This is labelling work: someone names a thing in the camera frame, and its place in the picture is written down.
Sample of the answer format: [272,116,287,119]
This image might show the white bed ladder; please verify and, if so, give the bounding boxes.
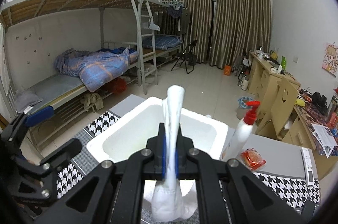
[131,0,159,95]

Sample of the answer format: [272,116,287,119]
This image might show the grey pillow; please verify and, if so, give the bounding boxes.
[14,88,43,114]

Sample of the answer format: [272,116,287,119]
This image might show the light wooden desk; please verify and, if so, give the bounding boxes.
[248,51,301,109]
[280,96,338,157]

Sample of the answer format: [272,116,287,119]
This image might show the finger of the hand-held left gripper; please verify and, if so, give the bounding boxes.
[12,138,82,203]
[0,105,55,158]

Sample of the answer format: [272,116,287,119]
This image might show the wooden smiley face chair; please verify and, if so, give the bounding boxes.
[255,76,301,141]

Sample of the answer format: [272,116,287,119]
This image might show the black folding chair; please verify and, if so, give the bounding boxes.
[172,40,198,75]

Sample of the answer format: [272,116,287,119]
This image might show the white pump bottle red nozzle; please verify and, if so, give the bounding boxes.
[224,100,262,161]

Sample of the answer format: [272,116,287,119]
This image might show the white thermos flask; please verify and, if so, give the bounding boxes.
[240,73,249,90]

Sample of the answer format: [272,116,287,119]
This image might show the black headphones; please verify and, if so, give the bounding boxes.
[312,92,328,109]

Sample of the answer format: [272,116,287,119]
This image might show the olive clothes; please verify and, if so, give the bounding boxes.
[80,93,104,111]

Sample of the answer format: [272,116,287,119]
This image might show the white foam box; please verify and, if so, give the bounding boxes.
[87,97,228,164]

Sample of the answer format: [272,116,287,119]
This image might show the blue plaid quilt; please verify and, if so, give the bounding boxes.
[54,48,139,92]

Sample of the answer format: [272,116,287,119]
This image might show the white cloth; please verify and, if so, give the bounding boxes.
[152,85,198,222]

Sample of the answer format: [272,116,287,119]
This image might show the patterned trash bin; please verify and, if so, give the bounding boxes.
[237,96,254,120]

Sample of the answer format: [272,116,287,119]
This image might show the printed paper sheets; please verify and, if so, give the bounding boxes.
[311,123,338,156]

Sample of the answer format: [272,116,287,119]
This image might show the cartoon wall poster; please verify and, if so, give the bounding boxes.
[322,42,338,73]

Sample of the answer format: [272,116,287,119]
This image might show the brown curtain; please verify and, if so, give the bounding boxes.
[210,0,272,70]
[160,0,214,65]

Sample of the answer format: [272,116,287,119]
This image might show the hanging dark clothes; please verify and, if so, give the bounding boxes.
[167,5,191,35]

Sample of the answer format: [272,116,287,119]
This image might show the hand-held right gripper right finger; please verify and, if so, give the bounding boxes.
[174,124,315,224]

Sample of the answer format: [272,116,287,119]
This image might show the group of bottles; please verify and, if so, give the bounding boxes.
[326,94,338,131]

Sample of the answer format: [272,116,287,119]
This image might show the red bag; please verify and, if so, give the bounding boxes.
[109,78,127,94]

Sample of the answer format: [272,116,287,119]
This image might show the white remote control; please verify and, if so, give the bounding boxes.
[301,148,316,186]

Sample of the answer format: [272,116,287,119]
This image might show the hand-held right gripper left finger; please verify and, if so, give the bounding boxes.
[34,122,167,224]

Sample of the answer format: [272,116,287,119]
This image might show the red snack packet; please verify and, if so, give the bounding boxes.
[240,149,267,172]

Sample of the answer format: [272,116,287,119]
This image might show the blue checked mattress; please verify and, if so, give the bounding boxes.
[142,34,183,51]

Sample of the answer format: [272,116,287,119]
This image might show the houndstooth tablecloth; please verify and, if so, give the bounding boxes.
[57,110,321,224]

